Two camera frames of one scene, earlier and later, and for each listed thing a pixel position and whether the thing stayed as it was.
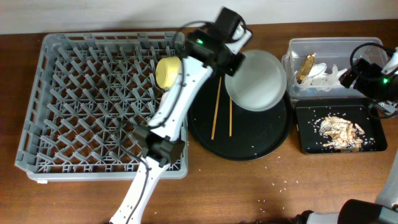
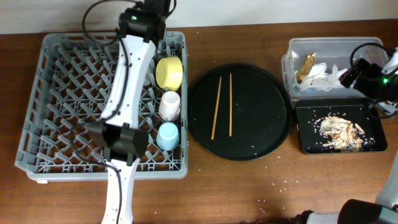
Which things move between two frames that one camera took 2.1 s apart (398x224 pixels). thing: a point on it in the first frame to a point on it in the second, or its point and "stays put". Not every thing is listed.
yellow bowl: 166,69 stays put
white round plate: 259,83 to 148,78
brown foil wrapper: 305,68 stays put
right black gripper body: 379,88 stays put
